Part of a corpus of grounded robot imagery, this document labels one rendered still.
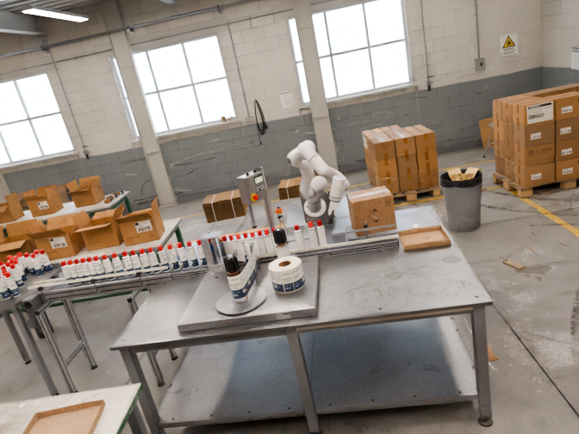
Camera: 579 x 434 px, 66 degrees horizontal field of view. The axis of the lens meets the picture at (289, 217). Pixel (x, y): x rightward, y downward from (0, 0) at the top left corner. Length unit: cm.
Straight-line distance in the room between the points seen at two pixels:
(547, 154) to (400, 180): 178
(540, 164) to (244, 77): 497
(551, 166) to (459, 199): 149
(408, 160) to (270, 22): 356
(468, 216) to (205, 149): 514
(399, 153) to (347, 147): 233
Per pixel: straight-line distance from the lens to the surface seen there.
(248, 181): 305
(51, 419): 257
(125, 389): 251
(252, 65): 834
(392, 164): 631
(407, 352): 317
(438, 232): 329
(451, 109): 875
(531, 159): 613
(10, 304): 394
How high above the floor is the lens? 215
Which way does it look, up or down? 19 degrees down
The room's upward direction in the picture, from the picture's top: 12 degrees counter-clockwise
